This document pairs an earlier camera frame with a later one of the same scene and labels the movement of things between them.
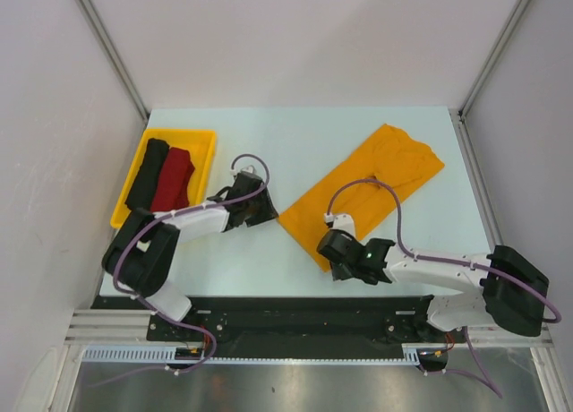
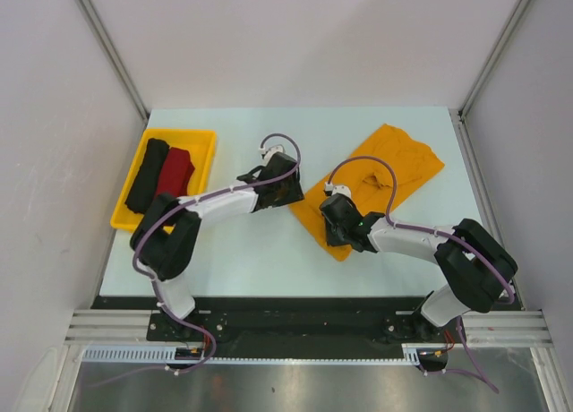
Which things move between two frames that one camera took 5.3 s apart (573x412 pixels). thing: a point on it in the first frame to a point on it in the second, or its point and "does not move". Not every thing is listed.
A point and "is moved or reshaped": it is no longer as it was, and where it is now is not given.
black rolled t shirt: [148, 176] does not move
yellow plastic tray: [200, 144] is moved or reshaped
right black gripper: [338, 273] to [331, 240]
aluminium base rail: [103, 326] does not move
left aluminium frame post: [106, 46] does not move
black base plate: [294, 321] does not move
